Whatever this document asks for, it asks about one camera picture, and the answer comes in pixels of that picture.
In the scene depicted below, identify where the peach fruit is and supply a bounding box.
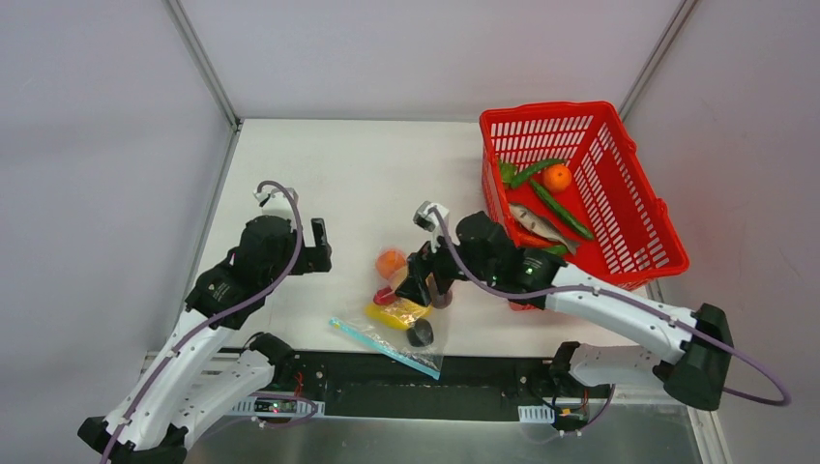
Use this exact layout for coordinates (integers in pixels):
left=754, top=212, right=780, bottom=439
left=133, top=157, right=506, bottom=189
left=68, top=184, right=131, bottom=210
left=429, top=283, right=453, bottom=309

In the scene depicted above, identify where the yellow corn cob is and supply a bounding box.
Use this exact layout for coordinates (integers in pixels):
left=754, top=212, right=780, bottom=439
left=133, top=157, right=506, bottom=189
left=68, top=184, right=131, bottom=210
left=364, top=299, right=432, bottom=331

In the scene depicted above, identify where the orange tangerine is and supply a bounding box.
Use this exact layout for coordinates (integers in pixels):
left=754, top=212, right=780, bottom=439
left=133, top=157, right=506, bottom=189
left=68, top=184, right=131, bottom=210
left=374, top=248, right=406, bottom=279

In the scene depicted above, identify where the clear zip top bag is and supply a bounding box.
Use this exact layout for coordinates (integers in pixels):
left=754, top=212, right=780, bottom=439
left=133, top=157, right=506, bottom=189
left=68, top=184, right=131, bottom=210
left=329, top=246, right=456, bottom=382

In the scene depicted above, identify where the dark purple passion fruit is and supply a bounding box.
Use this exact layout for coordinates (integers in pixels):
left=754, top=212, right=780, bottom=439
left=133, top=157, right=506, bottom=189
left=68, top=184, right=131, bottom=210
left=405, top=318, right=434, bottom=348

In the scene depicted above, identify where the red chili pepper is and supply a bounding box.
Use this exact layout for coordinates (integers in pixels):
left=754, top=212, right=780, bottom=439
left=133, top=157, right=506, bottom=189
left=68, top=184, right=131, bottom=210
left=372, top=286, right=397, bottom=306

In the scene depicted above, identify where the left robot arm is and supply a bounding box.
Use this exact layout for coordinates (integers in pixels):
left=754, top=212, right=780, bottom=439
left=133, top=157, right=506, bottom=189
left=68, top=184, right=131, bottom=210
left=77, top=215, right=332, bottom=463

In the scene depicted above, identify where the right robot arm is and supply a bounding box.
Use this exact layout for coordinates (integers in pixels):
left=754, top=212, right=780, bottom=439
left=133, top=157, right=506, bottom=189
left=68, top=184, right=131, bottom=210
left=395, top=202, right=733, bottom=411

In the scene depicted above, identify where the toy grey fish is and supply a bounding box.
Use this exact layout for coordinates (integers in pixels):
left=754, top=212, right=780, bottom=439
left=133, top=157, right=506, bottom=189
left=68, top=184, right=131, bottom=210
left=509, top=203, right=580, bottom=254

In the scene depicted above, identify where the green chili pepper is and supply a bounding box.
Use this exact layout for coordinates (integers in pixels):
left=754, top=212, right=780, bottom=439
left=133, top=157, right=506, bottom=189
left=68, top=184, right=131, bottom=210
left=543, top=245, right=570, bottom=256

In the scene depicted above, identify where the long green cucumber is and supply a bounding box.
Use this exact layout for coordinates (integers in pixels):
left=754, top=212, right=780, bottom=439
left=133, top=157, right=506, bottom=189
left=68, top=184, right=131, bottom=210
left=528, top=179, right=596, bottom=241

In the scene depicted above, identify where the green lettuce leaf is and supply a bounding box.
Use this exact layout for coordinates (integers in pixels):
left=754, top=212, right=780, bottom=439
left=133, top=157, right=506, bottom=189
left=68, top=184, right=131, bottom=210
left=498, top=160, right=517, bottom=188

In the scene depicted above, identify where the red plastic basket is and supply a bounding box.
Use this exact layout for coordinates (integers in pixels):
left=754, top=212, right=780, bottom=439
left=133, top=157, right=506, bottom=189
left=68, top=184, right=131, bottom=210
left=479, top=101, right=689, bottom=290

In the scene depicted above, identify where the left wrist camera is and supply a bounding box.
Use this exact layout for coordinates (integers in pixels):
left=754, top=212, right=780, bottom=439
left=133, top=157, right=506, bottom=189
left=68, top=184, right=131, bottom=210
left=253, top=186, right=295, bottom=221

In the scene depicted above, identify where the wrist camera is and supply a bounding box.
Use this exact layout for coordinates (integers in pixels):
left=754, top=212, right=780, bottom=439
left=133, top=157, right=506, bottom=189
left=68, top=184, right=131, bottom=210
left=253, top=186, right=295, bottom=221
left=413, top=201, right=450, bottom=252

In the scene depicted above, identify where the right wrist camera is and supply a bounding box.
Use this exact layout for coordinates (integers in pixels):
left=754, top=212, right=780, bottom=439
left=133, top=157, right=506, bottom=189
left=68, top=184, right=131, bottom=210
left=413, top=201, right=450, bottom=252

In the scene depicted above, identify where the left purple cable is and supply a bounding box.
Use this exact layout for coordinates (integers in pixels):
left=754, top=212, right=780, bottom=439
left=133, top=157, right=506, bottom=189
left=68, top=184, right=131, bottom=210
left=99, top=180, right=304, bottom=464

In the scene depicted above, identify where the purple cable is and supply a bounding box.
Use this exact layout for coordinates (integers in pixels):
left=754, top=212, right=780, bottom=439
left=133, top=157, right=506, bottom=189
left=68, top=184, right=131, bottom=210
left=427, top=206, right=792, bottom=408
left=99, top=180, right=304, bottom=464

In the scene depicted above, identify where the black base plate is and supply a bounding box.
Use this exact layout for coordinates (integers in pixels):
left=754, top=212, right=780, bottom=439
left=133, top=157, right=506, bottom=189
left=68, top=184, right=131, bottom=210
left=264, top=351, right=609, bottom=421

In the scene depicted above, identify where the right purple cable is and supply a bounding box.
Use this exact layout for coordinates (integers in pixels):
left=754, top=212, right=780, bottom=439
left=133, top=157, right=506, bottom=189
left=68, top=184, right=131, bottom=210
left=427, top=206, right=792, bottom=408

